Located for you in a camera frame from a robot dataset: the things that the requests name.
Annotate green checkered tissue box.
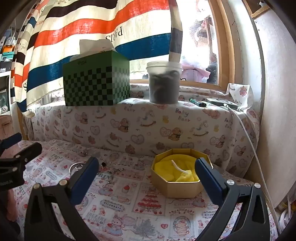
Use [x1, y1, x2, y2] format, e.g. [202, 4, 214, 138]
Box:
[63, 50, 130, 106]

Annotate wooden window frame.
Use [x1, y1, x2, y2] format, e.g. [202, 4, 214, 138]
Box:
[129, 0, 235, 91]

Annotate white cord tassel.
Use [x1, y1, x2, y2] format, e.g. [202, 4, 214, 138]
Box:
[171, 160, 192, 175]

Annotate clear plastic container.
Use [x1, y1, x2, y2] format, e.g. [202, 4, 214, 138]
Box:
[146, 61, 183, 104]

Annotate pink printed tablecloth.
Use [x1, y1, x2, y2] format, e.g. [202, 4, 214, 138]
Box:
[13, 139, 278, 241]

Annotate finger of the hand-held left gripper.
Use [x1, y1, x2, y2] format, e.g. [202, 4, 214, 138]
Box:
[0, 133, 22, 154]
[0, 142, 43, 168]

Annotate white tissue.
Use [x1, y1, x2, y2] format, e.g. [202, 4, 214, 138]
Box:
[70, 39, 115, 62]

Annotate grey phone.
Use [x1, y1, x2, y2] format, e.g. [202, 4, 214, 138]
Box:
[206, 98, 238, 110]

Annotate yellow cloth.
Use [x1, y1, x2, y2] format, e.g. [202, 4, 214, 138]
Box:
[154, 153, 200, 182]

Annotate pink wooden box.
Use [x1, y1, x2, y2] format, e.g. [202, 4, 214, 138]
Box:
[0, 115, 14, 140]

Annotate white charging cable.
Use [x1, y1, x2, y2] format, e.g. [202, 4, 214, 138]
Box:
[223, 104, 279, 220]

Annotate pink garment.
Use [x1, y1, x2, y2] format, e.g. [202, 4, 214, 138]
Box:
[180, 57, 213, 83]

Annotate striped curtain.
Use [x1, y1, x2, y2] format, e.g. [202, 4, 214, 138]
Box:
[9, 0, 184, 116]

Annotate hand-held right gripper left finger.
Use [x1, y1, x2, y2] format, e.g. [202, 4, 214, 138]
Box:
[24, 157, 100, 241]

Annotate silver ring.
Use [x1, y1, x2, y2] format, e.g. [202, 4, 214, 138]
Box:
[70, 163, 86, 172]

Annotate cluttered shelf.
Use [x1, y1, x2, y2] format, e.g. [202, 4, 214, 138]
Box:
[0, 23, 17, 114]

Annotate gold octagonal box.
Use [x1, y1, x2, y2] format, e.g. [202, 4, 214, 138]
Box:
[151, 149, 213, 198]

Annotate bear print cloth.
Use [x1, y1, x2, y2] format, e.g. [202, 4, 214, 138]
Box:
[23, 83, 260, 179]

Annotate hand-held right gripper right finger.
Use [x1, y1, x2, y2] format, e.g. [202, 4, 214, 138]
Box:
[195, 158, 271, 241]

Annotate tape rolls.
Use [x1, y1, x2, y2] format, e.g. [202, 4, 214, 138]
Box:
[276, 192, 292, 233]

